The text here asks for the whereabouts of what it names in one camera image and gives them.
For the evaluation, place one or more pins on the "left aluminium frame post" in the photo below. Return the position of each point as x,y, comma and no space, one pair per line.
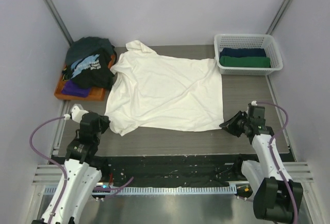
59,21

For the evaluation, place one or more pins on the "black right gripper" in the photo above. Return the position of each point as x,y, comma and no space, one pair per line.
236,124

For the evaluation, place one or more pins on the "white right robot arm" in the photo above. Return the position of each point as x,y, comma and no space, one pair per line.
277,197

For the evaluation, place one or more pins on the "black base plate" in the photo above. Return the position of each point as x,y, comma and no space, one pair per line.
173,171

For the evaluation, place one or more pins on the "right aluminium frame post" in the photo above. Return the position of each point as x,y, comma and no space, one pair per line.
279,15

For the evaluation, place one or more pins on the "orange wooden tray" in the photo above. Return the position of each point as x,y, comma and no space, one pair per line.
96,94

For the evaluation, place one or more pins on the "rolled green t shirt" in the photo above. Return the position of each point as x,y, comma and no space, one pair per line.
255,62

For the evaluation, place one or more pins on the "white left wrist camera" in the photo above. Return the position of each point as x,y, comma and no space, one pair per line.
76,113

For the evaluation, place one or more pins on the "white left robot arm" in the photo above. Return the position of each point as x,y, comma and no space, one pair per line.
81,171

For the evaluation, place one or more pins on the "rolled navy t shirt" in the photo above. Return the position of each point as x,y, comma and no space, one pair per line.
243,52

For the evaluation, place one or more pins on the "dark teal t shirt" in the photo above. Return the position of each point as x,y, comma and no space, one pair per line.
86,46

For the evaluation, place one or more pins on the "black printed t shirt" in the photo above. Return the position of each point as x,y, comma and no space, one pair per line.
92,71

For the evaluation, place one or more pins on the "white slotted cable duct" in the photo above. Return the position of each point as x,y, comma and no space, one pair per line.
128,191

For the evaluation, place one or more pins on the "white plastic basket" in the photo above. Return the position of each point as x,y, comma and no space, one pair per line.
236,41

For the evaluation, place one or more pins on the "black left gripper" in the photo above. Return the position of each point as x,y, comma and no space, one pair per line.
105,122

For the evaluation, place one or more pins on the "purple t shirt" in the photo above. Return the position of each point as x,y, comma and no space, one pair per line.
70,88

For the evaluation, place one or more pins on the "aluminium frame post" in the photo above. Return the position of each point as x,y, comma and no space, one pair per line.
59,21
279,15

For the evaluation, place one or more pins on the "white t shirt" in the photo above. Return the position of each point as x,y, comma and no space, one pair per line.
156,91

